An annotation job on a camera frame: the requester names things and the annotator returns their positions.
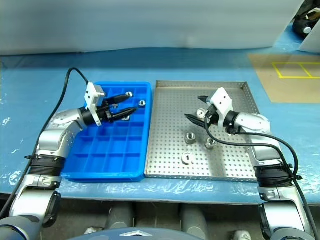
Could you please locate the grey rounded cylinder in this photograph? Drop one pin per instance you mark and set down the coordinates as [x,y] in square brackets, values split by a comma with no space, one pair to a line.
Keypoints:
[193,220]
[121,217]

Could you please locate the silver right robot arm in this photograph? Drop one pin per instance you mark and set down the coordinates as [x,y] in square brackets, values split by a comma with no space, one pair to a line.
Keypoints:
[252,122]

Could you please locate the perforated metal tray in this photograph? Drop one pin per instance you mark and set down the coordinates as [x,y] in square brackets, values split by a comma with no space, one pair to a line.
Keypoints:
[170,112]

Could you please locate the white leaning panel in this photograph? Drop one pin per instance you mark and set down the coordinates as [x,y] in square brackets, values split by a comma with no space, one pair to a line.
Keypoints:
[311,42]

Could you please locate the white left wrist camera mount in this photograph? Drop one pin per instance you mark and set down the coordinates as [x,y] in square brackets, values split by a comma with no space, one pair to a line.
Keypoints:
[91,96]

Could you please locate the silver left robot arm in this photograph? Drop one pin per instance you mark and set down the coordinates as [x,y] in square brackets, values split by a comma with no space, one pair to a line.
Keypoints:
[50,140]

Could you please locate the blue-grey robot torso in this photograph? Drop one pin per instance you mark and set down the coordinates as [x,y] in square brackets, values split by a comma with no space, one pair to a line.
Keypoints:
[132,234]

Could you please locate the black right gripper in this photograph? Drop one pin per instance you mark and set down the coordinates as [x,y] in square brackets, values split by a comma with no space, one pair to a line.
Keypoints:
[212,117]

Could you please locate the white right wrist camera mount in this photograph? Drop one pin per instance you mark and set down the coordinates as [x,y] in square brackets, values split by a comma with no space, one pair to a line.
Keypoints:
[222,100]

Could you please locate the blue compartment tray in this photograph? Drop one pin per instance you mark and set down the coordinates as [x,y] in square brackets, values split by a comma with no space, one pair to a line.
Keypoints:
[117,160]

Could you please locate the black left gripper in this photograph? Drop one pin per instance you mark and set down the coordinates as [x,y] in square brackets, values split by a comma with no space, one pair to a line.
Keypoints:
[105,112]

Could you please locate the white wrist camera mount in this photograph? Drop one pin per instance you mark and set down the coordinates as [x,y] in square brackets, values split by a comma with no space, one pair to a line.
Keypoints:
[91,96]
[222,100]

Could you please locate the black machine with wheel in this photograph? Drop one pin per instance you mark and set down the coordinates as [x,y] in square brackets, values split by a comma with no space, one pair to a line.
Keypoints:
[301,26]

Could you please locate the white crumpled lump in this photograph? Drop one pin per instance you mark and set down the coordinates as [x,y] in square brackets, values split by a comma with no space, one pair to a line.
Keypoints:
[241,235]
[93,230]

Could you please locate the white foam backdrop sheet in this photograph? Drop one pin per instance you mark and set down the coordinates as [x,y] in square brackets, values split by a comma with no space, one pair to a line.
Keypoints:
[125,22]

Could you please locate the brown cardboard sheet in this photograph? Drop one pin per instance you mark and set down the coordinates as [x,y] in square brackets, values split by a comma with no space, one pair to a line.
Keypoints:
[262,82]

